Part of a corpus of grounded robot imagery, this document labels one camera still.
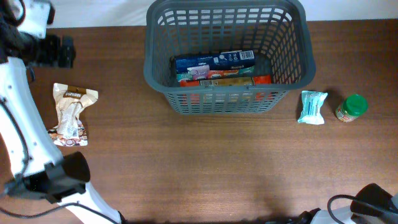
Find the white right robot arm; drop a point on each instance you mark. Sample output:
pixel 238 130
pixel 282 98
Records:
pixel 371 205

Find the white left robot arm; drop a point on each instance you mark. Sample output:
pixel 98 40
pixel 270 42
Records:
pixel 40 170

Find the grey plastic basket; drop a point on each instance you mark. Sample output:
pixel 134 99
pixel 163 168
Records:
pixel 276 31

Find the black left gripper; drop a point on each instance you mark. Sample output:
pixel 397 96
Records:
pixel 55 58

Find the beige snack bag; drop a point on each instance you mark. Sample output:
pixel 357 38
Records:
pixel 70 101

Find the green lid jar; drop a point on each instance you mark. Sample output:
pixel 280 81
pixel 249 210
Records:
pixel 351 108

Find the blue cardboard box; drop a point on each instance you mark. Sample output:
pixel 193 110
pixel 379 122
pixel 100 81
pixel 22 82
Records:
pixel 212 66

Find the light green tissue packet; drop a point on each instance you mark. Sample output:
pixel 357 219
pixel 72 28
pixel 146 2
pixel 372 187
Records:
pixel 312 101

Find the orange spaghetti package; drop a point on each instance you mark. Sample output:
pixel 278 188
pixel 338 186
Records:
pixel 224 82

